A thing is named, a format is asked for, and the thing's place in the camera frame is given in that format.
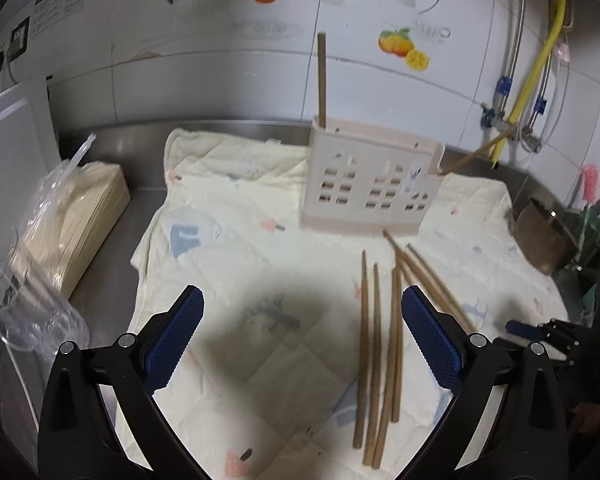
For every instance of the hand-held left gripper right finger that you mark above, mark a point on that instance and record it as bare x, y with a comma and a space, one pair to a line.
430, 332

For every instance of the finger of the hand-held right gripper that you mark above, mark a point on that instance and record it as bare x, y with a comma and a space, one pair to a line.
522, 329

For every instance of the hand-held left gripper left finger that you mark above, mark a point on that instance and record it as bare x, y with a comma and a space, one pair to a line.
177, 330

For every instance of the beige plastic chopstick holder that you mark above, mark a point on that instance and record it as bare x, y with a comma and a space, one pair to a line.
360, 160

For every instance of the person's right hand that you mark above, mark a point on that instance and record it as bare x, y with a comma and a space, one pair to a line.
587, 417

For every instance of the green utensil cup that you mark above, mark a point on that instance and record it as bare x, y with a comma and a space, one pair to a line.
592, 240

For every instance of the cream printed quilted cloth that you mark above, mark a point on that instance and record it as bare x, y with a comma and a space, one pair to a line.
240, 260

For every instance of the stainless steel pot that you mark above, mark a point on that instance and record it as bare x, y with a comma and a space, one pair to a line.
545, 235

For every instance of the pink bottle brush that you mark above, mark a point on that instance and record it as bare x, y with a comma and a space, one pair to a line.
588, 185

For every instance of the stack of beige paper napkins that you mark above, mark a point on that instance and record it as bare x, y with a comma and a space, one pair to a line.
87, 210

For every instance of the clear plastic cup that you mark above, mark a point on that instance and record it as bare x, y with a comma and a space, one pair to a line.
20, 310

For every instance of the metal pipe valve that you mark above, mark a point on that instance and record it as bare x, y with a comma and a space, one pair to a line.
492, 117
531, 141

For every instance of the clear plastic bag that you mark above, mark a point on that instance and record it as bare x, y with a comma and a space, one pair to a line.
55, 185

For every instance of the white plastic board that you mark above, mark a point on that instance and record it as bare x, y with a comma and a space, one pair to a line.
10, 160

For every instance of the pink hanging tag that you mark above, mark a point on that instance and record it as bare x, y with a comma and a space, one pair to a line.
563, 52

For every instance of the black wall socket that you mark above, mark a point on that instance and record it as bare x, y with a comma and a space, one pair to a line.
20, 37

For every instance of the white wall notice sticker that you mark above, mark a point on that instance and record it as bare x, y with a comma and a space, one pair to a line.
60, 0

